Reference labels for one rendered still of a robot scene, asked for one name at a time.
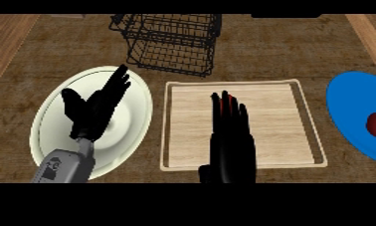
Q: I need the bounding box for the red bell pepper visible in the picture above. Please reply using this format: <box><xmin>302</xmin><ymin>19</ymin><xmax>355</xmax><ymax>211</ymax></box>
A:
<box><xmin>216</xmin><ymin>97</ymin><xmax>231</xmax><ymax>112</ymax></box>

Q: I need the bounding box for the black wire tiered basket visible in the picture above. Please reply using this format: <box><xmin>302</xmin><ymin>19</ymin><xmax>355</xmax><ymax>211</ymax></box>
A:
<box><xmin>108</xmin><ymin>14</ymin><xmax>222</xmax><ymax>78</ymax></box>

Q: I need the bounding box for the pale wooden tray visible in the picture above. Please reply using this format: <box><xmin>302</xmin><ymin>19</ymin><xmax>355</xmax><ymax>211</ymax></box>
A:
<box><xmin>159</xmin><ymin>79</ymin><xmax>328</xmax><ymax>172</ymax></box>

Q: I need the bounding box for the white round plate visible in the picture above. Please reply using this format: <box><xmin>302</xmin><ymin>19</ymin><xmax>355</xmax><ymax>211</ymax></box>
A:
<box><xmin>29</xmin><ymin>66</ymin><xmax>154</xmax><ymax>181</ymax></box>

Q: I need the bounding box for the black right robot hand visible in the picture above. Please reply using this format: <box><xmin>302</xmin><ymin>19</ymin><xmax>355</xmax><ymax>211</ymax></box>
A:
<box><xmin>195</xmin><ymin>90</ymin><xmax>256</xmax><ymax>184</ymax></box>

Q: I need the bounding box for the dark red fruit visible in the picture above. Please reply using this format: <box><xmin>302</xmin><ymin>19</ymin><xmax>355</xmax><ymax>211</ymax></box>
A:
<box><xmin>364</xmin><ymin>112</ymin><xmax>376</xmax><ymax>137</ymax></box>

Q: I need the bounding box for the blue round plate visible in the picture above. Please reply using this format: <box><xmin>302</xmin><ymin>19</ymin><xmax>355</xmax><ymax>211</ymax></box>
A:
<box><xmin>325</xmin><ymin>71</ymin><xmax>376</xmax><ymax>160</ymax></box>

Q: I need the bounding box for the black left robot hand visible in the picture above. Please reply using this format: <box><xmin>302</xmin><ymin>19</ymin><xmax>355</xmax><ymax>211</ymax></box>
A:
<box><xmin>60</xmin><ymin>64</ymin><xmax>132</xmax><ymax>142</ymax></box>

